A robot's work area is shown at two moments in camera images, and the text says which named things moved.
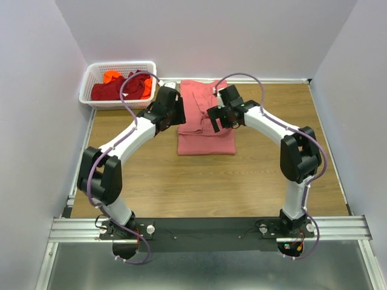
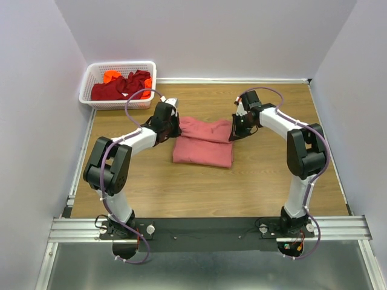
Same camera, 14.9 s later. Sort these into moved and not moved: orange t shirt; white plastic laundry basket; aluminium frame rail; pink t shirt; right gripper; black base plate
Moved: right gripper; pink t shirt
Not moved: aluminium frame rail; white plastic laundry basket; black base plate; orange t shirt
